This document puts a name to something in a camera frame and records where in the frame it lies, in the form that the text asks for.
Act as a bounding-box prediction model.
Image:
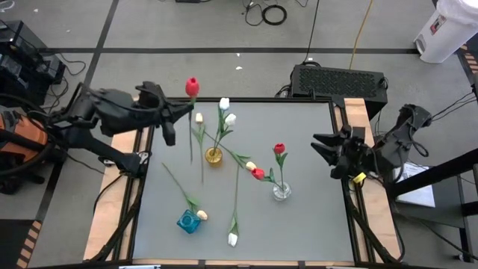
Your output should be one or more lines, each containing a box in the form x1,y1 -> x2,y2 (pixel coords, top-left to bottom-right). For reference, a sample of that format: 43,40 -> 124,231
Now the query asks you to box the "clear glass vase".
272,181 -> 293,202

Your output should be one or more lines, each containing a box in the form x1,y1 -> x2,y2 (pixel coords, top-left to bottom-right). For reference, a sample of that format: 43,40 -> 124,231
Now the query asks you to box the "red artificial tulip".
273,142 -> 289,190
184,76 -> 201,164
251,167 -> 283,191

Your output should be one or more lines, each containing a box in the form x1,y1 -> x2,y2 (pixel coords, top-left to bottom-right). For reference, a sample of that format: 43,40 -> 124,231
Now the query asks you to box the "cream artificial tulip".
203,129 -> 258,172
161,161 -> 209,221
190,111 -> 208,185

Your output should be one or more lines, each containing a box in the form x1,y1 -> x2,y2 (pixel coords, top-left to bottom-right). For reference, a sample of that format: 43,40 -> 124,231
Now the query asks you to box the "teal glass vase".
176,208 -> 202,235

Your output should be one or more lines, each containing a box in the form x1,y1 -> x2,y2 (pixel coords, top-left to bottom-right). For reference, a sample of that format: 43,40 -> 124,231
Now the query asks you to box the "black perforated computer case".
290,64 -> 389,120

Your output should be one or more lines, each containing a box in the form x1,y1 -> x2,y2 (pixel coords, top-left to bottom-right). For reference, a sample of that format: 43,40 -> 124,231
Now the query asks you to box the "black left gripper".
136,81 -> 195,128

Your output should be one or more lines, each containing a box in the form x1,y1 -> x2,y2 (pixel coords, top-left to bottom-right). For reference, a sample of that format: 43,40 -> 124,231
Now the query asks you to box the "white trash bin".
413,0 -> 478,64

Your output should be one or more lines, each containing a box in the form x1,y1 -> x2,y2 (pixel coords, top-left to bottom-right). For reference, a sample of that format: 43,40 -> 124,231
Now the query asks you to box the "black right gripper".
311,126 -> 374,176

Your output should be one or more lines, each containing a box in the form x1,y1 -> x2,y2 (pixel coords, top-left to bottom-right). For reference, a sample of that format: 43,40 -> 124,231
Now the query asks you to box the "orange black shop vacuum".
0,106 -> 52,195

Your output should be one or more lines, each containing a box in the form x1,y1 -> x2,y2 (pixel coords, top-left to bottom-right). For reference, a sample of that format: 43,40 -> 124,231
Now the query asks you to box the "coiled black cable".
261,4 -> 288,26

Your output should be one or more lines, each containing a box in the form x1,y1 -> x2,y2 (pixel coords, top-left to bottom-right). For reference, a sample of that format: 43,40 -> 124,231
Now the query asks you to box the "black computer tower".
0,52 -> 67,108
0,19 -> 49,64

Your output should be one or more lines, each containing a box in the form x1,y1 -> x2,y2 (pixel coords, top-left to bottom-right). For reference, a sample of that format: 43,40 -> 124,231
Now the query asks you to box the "white artificial tulip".
214,113 -> 238,152
227,164 -> 240,248
213,96 -> 231,152

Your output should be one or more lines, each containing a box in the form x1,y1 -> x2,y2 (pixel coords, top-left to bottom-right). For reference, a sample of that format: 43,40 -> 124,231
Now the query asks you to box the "black metal side table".
384,148 -> 478,262

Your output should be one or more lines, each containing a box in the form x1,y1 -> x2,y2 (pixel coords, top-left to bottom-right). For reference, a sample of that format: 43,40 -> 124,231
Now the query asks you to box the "black hanging cable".
305,0 -> 321,63

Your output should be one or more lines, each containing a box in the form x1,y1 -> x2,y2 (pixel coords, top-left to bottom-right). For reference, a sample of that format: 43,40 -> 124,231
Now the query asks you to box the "yellow hanging cable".
349,0 -> 375,70

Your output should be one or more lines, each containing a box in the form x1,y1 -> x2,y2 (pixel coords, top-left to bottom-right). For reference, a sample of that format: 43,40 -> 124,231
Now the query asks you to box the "white paper booklet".
391,158 -> 437,208

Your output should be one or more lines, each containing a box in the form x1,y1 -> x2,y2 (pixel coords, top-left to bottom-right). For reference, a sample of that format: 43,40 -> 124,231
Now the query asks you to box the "black aluminium rig frame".
84,84 -> 406,269

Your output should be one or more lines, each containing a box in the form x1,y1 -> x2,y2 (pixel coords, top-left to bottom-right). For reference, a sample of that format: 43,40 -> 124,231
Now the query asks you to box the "yellow glass vase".
204,146 -> 224,168

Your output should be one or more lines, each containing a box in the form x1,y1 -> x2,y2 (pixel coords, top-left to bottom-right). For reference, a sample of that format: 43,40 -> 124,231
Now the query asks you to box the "black vacuum hose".
0,92 -> 59,179

